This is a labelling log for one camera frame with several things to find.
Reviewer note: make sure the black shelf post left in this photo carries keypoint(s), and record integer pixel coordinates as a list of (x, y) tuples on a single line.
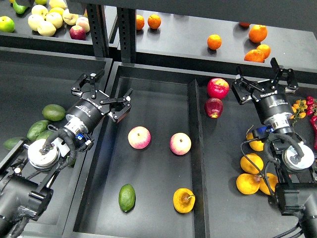
[(98, 31)]

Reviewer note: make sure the orange right small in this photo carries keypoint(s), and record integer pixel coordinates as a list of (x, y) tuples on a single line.
[(265, 49)]

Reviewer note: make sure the orange cherry tomato cluster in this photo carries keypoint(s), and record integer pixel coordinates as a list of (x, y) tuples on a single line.
[(299, 110)]

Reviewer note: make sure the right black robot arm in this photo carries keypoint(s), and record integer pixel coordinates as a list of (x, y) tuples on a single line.
[(296, 190)]

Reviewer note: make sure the red chili pepper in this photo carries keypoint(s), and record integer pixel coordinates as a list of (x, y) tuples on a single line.
[(313, 122)]

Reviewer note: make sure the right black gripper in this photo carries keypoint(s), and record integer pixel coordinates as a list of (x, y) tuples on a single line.
[(273, 100)]

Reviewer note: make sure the orange shelf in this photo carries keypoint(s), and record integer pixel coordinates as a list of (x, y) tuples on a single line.
[(154, 21), (214, 41)]

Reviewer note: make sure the red apple on shelf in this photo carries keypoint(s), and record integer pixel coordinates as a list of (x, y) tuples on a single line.
[(77, 33)]

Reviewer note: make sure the pale yellow pear centre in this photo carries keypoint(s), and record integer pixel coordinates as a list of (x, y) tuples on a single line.
[(55, 18)]

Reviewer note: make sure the pink apple left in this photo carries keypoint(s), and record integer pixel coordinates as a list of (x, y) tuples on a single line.
[(139, 137)]

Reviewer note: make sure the yellow pear with stem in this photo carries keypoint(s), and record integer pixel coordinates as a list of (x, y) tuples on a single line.
[(256, 145)]

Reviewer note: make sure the pale yellow pear front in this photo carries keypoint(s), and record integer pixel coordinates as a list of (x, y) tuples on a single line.
[(46, 28)]

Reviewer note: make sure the black shelf post right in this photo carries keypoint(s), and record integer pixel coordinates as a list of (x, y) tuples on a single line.
[(126, 19)]

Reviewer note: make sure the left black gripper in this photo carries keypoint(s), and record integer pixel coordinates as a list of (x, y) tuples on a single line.
[(87, 112)]

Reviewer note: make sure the pink peach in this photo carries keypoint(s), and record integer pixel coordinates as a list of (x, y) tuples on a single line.
[(84, 23)]

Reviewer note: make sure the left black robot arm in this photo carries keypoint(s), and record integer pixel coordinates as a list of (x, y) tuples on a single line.
[(30, 168)]

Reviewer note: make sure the large orange top right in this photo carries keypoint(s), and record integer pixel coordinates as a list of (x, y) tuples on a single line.
[(258, 33)]

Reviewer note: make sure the pink apple right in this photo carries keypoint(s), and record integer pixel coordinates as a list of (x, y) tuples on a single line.
[(180, 143)]

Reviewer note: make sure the yellow lemon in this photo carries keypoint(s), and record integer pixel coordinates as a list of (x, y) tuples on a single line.
[(58, 10)]

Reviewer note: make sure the pale yellow pear right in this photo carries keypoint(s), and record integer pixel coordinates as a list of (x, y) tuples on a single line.
[(69, 18)]

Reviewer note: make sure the red cherry tomato cluster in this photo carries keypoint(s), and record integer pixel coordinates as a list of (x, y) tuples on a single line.
[(311, 103)]

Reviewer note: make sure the pale yellow pear left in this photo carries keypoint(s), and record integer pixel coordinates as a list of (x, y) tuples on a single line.
[(34, 21)]

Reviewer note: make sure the bright red apple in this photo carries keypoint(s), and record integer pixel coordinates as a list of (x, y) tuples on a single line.
[(217, 88)]

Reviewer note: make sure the orange front right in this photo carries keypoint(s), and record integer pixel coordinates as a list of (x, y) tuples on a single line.
[(254, 55)]

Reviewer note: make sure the orange behind post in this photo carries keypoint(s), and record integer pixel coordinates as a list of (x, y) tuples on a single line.
[(140, 22)]

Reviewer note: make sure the pink apple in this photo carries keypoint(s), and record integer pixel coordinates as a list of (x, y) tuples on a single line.
[(180, 143), (139, 137)]

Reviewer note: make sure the orange left shelf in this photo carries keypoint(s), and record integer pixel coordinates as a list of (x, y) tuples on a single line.
[(154, 21)]

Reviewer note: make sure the orange hidden under shelf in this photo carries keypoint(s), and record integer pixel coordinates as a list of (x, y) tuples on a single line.
[(243, 24)]

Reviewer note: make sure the dark red apple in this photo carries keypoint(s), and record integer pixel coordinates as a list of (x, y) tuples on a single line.
[(213, 107)]

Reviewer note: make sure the black shelf post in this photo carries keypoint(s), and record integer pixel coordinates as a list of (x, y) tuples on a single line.
[(98, 31), (126, 19)]

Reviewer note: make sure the orange centre shelf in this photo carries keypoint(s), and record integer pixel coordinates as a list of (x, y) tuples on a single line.
[(214, 41)]

